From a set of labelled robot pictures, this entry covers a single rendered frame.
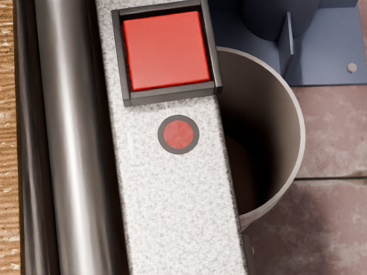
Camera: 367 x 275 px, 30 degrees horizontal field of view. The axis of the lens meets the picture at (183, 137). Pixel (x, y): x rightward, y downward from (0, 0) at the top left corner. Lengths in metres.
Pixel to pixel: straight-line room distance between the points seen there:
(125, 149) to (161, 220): 0.06
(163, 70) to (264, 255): 0.95
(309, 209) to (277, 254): 0.12
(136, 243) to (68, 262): 0.05
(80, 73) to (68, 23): 0.04
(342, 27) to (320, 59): 0.10
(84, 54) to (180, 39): 0.08
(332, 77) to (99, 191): 1.09
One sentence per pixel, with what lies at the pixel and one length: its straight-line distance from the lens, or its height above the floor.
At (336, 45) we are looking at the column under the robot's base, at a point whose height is 0.01.
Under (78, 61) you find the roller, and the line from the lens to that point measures 0.54.
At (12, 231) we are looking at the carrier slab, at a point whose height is 0.94.
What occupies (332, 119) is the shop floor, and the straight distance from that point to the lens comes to 1.53.
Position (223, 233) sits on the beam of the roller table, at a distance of 0.50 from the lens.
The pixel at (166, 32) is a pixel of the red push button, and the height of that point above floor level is 0.93.
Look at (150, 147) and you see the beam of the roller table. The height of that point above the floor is 0.91.
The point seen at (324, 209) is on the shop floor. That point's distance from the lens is 1.47.
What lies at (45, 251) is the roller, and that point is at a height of 0.91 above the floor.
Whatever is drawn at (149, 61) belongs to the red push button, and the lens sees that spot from 0.52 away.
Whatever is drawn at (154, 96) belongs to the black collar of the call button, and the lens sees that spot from 0.51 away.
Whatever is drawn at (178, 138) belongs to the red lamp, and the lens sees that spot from 0.52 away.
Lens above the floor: 1.41
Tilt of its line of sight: 72 degrees down
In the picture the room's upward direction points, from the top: 2 degrees clockwise
